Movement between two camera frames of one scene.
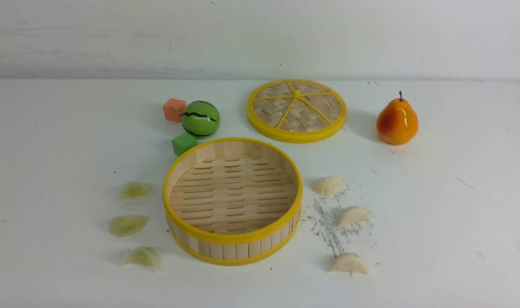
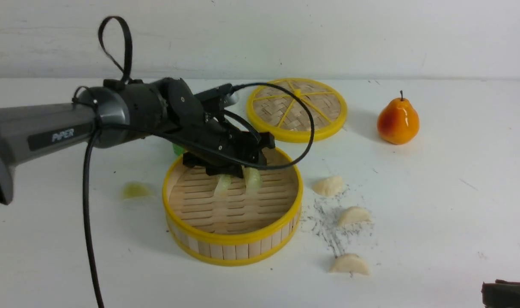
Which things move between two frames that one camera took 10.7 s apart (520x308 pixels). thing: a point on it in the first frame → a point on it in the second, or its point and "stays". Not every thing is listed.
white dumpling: x=349 y=262 stays
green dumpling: x=143 y=255 → x=253 y=180
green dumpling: x=124 y=225 → x=222 y=188
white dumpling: x=330 y=186 stays
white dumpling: x=353 y=214 stays
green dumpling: x=136 y=189 stays
